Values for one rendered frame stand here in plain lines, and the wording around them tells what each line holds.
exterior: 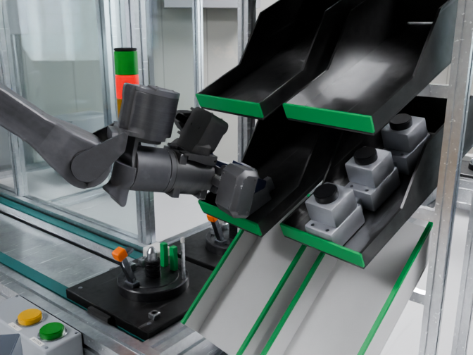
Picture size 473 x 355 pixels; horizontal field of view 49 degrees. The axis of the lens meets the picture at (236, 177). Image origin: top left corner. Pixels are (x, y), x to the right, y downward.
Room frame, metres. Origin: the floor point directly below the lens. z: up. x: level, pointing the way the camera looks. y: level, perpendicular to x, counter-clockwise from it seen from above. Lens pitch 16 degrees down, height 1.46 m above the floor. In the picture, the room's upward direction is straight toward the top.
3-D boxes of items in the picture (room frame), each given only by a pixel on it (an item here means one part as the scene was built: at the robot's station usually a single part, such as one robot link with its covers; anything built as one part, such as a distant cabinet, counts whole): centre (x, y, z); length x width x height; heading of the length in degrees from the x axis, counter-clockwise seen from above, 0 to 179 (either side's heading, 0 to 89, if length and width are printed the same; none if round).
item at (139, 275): (0.93, 0.16, 0.98); 0.14 x 0.14 x 0.02
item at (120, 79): (1.14, 0.24, 1.34); 0.05 x 0.05 x 0.05
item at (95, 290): (0.93, 0.16, 0.96); 0.24 x 0.24 x 0.02; 51
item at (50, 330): (0.78, 0.31, 0.96); 0.04 x 0.04 x 0.02
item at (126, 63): (1.14, 0.24, 1.39); 0.05 x 0.05 x 0.05
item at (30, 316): (0.82, 0.37, 0.96); 0.04 x 0.04 x 0.02
